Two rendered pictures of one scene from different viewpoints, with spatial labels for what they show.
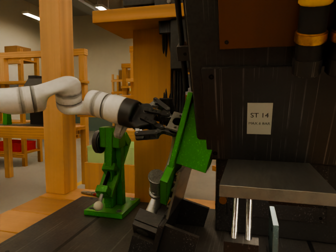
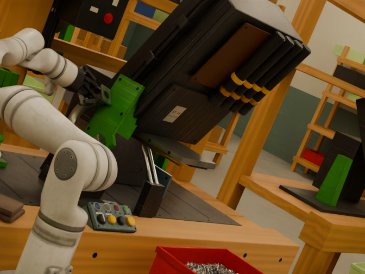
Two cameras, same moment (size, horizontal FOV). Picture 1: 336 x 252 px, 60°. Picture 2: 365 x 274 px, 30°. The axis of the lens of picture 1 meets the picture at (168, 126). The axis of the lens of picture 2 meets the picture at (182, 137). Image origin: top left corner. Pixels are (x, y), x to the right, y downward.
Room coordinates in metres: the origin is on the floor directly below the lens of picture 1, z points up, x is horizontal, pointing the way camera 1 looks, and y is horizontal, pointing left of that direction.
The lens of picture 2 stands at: (-0.42, 1.68, 1.47)
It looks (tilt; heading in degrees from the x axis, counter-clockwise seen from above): 8 degrees down; 296
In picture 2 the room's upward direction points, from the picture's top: 23 degrees clockwise
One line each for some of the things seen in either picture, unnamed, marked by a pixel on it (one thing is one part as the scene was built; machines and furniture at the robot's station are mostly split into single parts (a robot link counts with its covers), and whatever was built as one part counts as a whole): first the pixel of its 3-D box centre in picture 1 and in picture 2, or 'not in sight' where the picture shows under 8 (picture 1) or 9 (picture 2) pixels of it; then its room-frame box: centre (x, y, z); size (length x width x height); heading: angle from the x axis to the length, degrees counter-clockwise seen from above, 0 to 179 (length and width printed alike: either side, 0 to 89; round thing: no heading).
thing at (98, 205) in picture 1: (100, 199); not in sight; (0.85, 0.20, 0.96); 0.06 x 0.03 x 0.06; 165
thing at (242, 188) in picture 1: (267, 168); (157, 140); (0.59, -0.20, 1.11); 0.39 x 0.16 x 0.03; 165
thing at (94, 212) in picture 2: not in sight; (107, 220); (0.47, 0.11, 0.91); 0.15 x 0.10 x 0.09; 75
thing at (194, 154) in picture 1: (196, 136); (121, 111); (0.67, -0.07, 1.17); 0.13 x 0.12 x 0.20; 75
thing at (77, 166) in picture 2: not in sight; (74, 185); (0.27, 0.64, 1.13); 0.09 x 0.09 x 0.17; 80
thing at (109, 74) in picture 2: (272, 165); (114, 127); (0.81, -0.30, 1.07); 0.30 x 0.18 x 0.34; 75
